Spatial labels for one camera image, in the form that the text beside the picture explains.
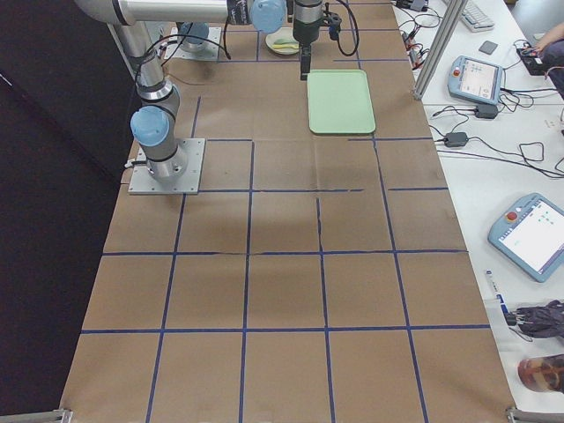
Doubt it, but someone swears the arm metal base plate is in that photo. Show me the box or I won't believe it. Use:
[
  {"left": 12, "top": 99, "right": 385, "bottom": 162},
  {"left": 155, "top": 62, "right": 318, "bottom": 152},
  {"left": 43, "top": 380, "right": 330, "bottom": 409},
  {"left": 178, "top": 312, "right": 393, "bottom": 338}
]
[
  {"left": 165, "top": 27, "right": 222, "bottom": 62},
  {"left": 128, "top": 138, "right": 206, "bottom": 195}
]

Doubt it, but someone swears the aluminium frame post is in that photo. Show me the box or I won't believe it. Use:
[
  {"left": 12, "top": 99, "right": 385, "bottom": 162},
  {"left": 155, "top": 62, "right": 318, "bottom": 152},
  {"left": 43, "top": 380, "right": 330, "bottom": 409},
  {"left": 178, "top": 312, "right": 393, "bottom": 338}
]
[{"left": 412, "top": 0, "right": 467, "bottom": 100}]

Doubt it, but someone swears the white round plate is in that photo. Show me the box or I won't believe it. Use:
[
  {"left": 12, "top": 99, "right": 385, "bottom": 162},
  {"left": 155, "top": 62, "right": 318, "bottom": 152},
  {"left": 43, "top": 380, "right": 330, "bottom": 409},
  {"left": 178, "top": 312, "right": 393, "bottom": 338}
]
[{"left": 265, "top": 27, "right": 299, "bottom": 56}]

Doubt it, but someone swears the teach pendant tablet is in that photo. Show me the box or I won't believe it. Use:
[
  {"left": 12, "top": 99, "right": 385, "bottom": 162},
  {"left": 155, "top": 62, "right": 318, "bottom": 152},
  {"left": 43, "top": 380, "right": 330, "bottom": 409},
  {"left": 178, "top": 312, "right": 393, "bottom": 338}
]
[
  {"left": 487, "top": 193, "right": 563, "bottom": 283},
  {"left": 448, "top": 56, "right": 503, "bottom": 106}
]

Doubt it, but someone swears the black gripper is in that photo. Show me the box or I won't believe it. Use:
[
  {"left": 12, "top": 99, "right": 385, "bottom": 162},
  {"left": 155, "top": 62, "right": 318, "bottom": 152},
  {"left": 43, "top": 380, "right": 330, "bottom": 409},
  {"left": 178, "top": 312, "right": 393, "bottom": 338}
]
[{"left": 293, "top": 0, "right": 320, "bottom": 80}]

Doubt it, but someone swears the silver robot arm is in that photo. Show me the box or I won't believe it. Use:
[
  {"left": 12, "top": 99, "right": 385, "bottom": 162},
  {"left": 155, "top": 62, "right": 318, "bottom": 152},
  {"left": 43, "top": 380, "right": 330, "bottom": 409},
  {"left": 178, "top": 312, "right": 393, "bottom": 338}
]
[
  {"left": 176, "top": 22, "right": 209, "bottom": 53},
  {"left": 77, "top": 1, "right": 323, "bottom": 181}
]

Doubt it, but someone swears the black power adapter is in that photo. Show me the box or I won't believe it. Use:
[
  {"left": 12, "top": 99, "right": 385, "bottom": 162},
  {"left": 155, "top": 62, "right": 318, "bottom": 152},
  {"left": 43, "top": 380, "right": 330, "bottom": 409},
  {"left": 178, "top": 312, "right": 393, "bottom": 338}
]
[
  {"left": 443, "top": 132, "right": 469, "bottom": 148},
  {"left": 474, "top": 104, "right": 499, "bottom": 120}
]

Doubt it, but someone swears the light green plastic tray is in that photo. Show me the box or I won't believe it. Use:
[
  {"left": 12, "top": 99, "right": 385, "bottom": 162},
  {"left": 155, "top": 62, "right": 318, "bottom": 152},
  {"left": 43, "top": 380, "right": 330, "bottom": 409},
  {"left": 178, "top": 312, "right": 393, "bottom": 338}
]
[{"left": 307, "top": 70, "right": 376, "bottom": 135}]

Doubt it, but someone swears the far teach pendant tablet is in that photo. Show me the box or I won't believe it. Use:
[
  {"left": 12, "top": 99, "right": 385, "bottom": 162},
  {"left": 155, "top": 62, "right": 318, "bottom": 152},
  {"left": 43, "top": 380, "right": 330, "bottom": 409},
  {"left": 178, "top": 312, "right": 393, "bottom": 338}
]
[{"left": 448, "top": 56, "right": 503, "bottom": 106}]

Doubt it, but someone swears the near teach pendant tablet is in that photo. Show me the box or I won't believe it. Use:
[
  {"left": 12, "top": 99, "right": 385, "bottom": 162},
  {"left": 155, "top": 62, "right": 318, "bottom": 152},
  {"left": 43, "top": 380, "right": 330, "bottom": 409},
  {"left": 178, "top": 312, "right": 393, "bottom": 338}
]
[{"left": 487, "top": 193, "right": 563, "bottom": 283}]

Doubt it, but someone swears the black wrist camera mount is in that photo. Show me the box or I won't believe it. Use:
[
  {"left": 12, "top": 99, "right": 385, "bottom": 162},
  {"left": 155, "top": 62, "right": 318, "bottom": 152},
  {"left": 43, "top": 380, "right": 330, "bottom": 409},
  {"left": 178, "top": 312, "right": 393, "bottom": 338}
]
[{"left": 323, "top": 11, "right": 342, "bottom": 41}]

